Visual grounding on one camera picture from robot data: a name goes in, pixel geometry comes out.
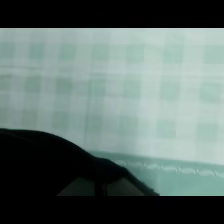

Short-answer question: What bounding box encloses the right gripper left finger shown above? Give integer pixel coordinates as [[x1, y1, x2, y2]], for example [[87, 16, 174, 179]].
[[55, 176, 98, 197]]

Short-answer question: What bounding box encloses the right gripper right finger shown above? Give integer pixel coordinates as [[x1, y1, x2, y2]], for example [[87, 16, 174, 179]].
[[104, 177, 148, 197]]

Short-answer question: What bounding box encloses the black garment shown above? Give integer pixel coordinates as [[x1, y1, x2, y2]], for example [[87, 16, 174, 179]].
[[0, 128, 160, 197]]

